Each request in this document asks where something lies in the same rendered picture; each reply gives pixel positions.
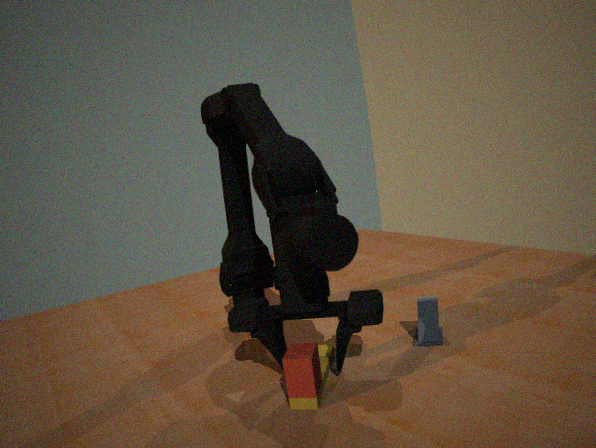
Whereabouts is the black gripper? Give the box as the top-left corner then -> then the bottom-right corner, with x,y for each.
227,259 -> 384,373

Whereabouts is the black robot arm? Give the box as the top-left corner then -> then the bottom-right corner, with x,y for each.
201,83 -> 358,307

